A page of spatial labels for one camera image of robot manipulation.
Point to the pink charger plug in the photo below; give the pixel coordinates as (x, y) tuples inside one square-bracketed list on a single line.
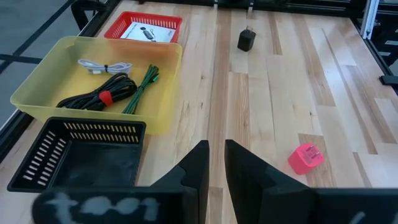
[(304, 158)]

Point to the black charger plug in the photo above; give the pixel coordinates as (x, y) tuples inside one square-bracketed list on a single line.
[(246, 40)]

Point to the yellow translucent plastic bin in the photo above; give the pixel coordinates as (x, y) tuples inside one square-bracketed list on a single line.
[(161, 93)]

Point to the red slotted plastic basket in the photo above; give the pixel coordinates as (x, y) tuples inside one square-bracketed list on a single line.
[(115, 29)]

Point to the black slotted plastic basket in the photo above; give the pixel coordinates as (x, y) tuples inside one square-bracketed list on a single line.
[(93, 161)]

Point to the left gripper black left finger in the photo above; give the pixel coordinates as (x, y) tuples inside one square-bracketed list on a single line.
[(192, 168)]

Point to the silver aluminium frame post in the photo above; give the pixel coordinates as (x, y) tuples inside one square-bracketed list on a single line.
[(370, 18)]

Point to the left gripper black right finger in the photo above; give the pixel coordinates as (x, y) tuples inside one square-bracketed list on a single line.
[(255, 193)]

